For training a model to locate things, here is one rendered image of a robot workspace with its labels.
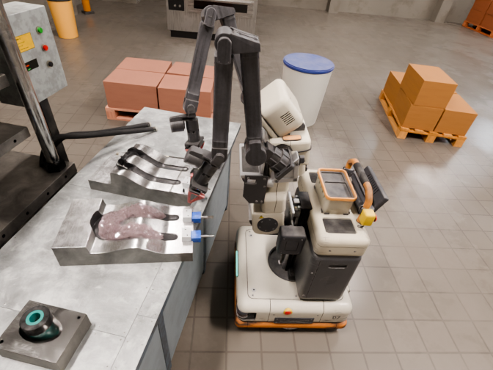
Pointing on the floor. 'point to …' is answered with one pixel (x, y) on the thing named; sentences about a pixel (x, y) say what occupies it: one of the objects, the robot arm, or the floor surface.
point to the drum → (64, 18)
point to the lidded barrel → (307, 81)
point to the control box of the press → (34, 60)
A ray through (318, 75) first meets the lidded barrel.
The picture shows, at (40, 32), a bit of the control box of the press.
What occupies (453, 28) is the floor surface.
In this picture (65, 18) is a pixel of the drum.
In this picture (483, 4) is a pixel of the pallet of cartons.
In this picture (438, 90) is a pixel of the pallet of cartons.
